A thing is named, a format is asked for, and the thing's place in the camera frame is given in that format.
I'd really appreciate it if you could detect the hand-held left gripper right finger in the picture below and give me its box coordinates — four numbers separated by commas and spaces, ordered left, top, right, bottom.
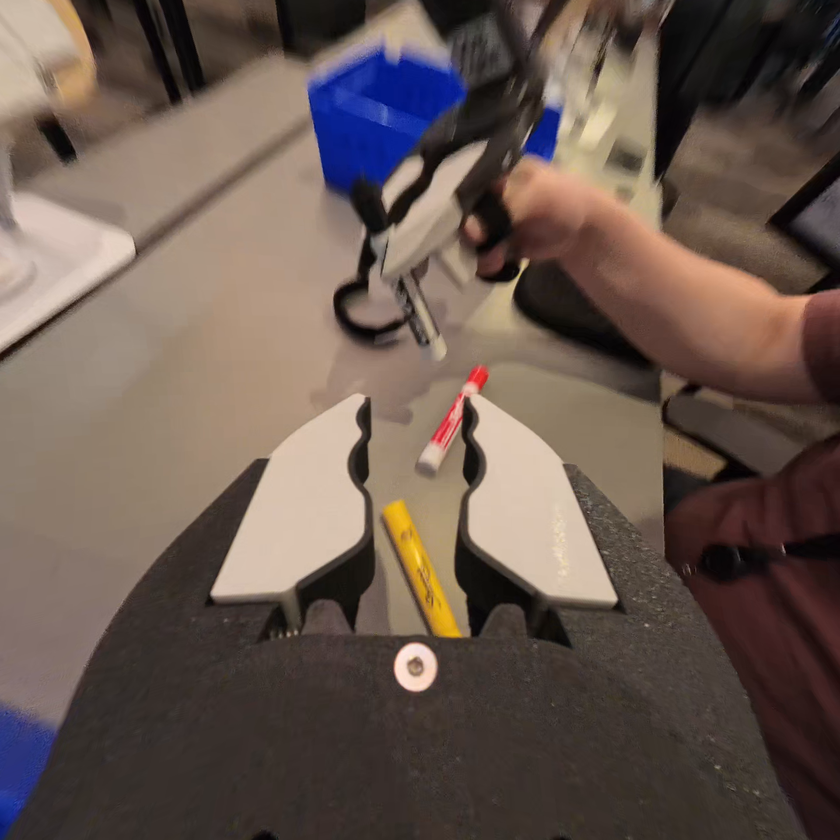
455, 392, 620, 636

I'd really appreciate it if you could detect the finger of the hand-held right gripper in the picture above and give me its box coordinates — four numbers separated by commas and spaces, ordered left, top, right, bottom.
378, 156, 488, 283
381, 138, 491, 219

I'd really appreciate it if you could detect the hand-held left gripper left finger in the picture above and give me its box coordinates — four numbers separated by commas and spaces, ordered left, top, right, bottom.
209, 392, 376, 634

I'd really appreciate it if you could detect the black dry-erase marker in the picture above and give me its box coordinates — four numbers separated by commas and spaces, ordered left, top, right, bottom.
351, 176, 449, 362

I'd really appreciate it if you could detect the black hook-and-loop strap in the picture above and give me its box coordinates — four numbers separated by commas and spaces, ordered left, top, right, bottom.
332, 279, 413, 343

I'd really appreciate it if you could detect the yellow highlighter marker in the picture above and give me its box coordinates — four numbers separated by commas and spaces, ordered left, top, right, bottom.
382, 500, 463, 639

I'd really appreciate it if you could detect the red dry-erase marker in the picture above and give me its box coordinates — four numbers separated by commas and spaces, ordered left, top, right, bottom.
415, 365, 490, 477

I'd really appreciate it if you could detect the person's right forearm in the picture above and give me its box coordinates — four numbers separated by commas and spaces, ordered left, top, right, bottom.
571, 190, 828, 404

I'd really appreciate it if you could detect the person's right hand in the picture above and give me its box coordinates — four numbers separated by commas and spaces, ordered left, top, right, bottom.
462, 161, 596, 280

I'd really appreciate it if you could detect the person's maroon shirt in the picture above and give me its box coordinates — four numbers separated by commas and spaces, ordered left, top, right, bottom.
663, 289, 840, 840

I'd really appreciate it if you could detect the white plastic tray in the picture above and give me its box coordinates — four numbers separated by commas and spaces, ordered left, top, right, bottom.
0, 190, 137, 352

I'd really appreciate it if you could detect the black lanyard strap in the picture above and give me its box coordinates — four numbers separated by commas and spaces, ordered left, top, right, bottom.
682, 535, 840, 584

